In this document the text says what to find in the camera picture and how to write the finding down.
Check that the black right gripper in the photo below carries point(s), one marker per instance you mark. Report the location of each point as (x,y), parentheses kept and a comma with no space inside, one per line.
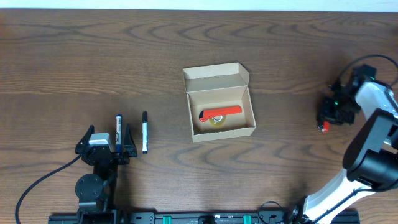
(337,112)

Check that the black capped marker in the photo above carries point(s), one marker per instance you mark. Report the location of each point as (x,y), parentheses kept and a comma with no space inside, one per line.
(144,133)

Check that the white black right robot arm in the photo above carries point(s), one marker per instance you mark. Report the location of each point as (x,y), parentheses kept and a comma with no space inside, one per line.
(367,167)

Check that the yellow tape roll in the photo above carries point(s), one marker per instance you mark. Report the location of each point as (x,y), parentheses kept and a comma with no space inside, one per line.
(217,121)

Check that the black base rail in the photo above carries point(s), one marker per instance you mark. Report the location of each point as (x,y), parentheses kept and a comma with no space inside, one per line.
(276,216)

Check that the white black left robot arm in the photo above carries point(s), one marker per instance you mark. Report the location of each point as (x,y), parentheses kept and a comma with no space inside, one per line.
(96,191)

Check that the red utility knife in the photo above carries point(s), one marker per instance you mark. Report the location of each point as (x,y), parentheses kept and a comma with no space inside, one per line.
(207,114)

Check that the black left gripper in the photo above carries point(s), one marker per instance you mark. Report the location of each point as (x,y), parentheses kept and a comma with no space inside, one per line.
(110,156)

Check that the brown cardboard box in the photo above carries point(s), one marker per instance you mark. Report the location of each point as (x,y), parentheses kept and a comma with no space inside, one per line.
(219,86)

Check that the blue capped marker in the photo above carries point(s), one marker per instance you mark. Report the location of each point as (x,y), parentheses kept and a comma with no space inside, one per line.
(118,133)

